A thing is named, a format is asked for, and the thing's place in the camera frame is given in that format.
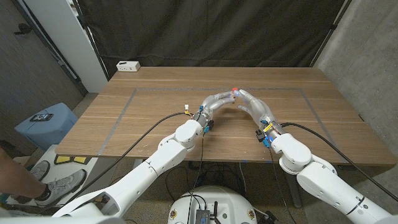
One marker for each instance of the black backdrop curtain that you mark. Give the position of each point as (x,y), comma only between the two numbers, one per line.
(211,31)

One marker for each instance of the grey sneaker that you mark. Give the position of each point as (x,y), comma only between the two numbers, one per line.
(66,183)
(39,170)

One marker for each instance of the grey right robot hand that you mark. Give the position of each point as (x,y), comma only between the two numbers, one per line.
(258,109)

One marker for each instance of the black phone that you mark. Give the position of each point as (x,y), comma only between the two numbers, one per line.
(41,117)

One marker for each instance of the white power strip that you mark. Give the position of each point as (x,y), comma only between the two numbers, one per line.
(128,66)

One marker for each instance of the white table leg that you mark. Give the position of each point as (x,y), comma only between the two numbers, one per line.
(138,163)

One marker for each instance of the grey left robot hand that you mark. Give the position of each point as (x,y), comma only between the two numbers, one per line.
(216,104)

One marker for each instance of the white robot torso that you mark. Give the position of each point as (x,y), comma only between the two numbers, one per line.
(214,199)

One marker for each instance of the grey table leg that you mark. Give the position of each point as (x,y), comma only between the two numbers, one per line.
(295,193)

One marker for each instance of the person's bare leg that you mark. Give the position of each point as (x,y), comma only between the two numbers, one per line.
(15,182)

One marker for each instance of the black desk control panel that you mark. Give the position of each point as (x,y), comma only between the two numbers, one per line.
(346,168)

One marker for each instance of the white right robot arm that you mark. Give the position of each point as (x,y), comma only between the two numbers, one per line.
(323,183)

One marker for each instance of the black wall rail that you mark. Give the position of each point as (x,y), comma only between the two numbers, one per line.
(46,43)

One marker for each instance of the white pillar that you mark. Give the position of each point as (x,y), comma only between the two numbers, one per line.
(68,37)

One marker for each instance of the wooden block with holes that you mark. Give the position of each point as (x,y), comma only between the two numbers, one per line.
(233,97)

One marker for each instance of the black backdrop stand pole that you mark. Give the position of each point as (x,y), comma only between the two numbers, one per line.
(332,28)
(90,40)

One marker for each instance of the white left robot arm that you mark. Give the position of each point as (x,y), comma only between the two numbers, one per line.
(152,171)

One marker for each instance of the blue stool with phone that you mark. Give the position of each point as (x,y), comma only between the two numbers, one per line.
(46,130)

